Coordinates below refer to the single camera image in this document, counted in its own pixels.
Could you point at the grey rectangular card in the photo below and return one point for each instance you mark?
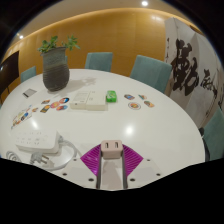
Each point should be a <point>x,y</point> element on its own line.
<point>29,93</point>

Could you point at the white flat box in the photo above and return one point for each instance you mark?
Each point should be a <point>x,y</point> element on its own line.
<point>88,100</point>

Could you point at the small pinkish-white charger block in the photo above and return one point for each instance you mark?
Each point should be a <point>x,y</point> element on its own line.
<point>111,149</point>

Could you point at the green plant in grey pot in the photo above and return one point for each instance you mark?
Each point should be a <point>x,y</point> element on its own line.
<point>55,71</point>

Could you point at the white calligraphy folding screen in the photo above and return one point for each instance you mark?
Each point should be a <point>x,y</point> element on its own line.
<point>190,66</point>

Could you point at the white sheet of stickers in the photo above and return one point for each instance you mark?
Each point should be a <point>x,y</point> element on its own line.
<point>21,116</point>

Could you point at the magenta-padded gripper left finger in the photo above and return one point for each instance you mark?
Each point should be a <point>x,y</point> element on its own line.
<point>89,160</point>

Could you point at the white-rimmed round sticker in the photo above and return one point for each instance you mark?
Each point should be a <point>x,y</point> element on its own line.
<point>134,105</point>

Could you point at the small green packet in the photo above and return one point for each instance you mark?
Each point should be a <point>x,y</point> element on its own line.
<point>111,96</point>

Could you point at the black wall screen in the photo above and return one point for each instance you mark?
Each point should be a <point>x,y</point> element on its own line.
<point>8,71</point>

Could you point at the dark rectangular sticker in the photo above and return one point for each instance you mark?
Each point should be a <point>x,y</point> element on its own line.
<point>45,101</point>

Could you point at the teal chairs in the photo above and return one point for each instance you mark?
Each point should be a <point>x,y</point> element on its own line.
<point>151,71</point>

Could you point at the pink round sticker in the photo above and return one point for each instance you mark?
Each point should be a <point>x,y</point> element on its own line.
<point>55,105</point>

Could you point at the white power strip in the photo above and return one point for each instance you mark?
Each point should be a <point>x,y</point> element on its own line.
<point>36,140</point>

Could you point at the blue-edged oval sticker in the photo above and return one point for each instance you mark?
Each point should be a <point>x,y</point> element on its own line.
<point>129,97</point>

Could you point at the ceiling spot lights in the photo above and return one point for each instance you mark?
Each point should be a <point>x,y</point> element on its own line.
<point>144,3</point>

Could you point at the orange oval sticker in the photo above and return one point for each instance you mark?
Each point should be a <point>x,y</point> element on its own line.
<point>61,107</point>

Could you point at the small orange sticker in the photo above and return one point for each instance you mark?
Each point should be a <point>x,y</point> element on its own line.
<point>35,109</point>

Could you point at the orange-centred oval sticker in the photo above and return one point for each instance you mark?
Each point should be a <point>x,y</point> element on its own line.
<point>149,104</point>

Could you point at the small pale sticker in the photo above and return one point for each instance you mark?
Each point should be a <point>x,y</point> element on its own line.
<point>142,97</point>

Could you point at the dark shield-shaped sticker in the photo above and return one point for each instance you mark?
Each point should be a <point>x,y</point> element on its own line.
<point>45,108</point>

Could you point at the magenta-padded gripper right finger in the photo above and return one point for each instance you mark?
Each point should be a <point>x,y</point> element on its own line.
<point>134,160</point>

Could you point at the orange and blue round sticker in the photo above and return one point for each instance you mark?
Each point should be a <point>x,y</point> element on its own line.
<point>64,100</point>

